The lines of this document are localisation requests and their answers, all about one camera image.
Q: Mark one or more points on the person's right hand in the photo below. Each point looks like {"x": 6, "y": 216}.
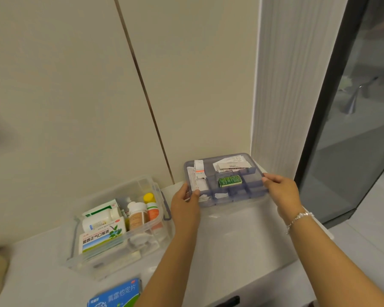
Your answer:
{"x": 284, "y": 195}

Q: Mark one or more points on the person's left hand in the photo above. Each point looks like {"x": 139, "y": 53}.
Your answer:
{"x": 185, "y": 209}

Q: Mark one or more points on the person's left thumb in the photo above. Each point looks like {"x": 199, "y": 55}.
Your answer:
{"x": 195, "y": 196}

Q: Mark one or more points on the person's right thumb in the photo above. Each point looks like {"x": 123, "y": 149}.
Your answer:
{"x": 267, "y": 185}

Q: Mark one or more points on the translucent blue compartment tray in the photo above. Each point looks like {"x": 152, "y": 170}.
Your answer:
{"x": 225, "y": 180}

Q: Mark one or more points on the person's left forearm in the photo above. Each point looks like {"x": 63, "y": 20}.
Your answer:
{"x": 176, "y": 268}

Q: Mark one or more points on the person's right forearm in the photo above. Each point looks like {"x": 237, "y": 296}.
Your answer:
{"x": 332, "y": 262}

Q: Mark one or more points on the white medicine sachets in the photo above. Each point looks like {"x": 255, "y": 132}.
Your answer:
{"x": 198, "y": 177}

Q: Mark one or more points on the small green medicine box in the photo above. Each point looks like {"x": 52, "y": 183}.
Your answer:
{"x": 230, "y": 181}

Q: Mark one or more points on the folded white paper leaflets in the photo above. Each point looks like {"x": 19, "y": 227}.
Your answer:
{"x": 230, "y": 163}

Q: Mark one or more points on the orange bottle with yellow cap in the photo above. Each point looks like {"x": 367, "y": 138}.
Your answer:
{"x": 152, "y": 207}

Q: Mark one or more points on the brown bottle with white cap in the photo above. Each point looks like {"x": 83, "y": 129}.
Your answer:
{"x": 137, "y": 215}

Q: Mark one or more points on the clear plastic storage box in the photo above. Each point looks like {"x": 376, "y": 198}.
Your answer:
{"x": 121, "y": 230}

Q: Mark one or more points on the white box with green stripe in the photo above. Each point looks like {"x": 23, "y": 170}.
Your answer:
{"x": 100, "y": 208}

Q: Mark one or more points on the white plastic medicine bottle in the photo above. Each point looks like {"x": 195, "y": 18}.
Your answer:
{"x": 100, "y": 220}

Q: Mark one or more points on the white and green medicine box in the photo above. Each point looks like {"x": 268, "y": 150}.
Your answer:
{"x": 102, "y": 236}

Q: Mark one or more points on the dark framed glass door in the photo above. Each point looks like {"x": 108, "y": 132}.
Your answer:
{"x": 348, "y": 108}

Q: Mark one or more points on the blue medicine box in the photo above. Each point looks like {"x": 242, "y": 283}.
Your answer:
{"x": 116, "y": 297}

